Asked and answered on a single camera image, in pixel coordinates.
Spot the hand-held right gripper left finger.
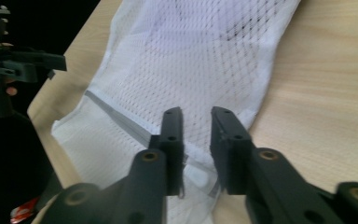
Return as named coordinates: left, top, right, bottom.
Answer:
left=148, top=106, right=186, bottom=198

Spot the white mesh laundry bag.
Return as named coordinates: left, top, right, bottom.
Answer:
left=50, top=0, right=302, bottom=224

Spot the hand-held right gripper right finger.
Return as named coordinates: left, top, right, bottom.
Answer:
left=210, top=105, right=255, bottom=195

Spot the pale garment inside bag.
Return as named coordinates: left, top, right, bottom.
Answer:
left=143, top=0, right=282, bottom=59

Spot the red and white item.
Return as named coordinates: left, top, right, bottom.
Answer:
left=9, top=196, right=41, bottom=224

